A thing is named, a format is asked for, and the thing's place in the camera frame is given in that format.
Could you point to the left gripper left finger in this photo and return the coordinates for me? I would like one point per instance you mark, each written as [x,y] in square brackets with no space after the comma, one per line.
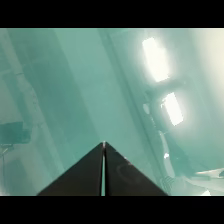
[83,176]

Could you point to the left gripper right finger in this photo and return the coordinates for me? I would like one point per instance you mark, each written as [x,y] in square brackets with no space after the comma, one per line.
[130,176]

